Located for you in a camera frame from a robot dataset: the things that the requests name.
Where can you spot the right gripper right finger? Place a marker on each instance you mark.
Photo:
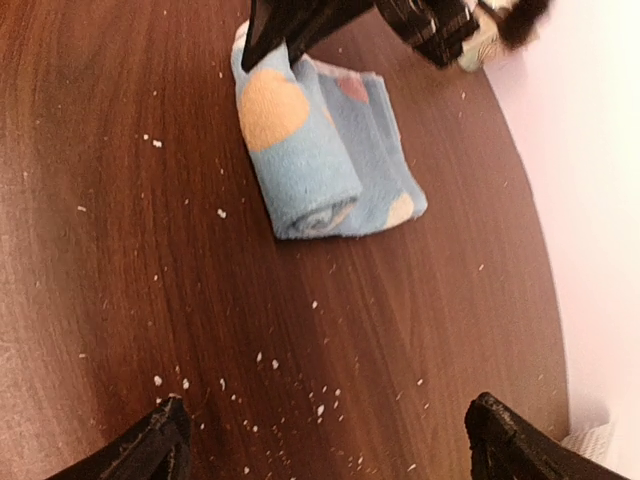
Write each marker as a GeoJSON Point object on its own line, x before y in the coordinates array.
{"type": "Point", "coordinates": [505, 446]}

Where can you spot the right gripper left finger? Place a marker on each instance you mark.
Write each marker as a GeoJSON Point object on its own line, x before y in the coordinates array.
{"type": "Point", "coordinates": [158, 446]}

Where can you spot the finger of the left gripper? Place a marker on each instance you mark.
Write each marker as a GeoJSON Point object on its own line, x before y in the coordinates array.
{"type": "Point", "coordinates": [269, 23]}

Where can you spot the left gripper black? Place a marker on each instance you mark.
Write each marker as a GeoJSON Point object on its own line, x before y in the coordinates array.
{"type": "Point", "coordinates": [467, 33]}

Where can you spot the blue polka dot towel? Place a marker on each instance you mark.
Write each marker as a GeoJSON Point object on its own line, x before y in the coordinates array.
{"type": "Point", "coordinates": [325, 146]}

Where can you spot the white plastic basket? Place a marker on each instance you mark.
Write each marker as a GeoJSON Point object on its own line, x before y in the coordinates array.
{"type": "Point", "coordinates": [593, 443]}

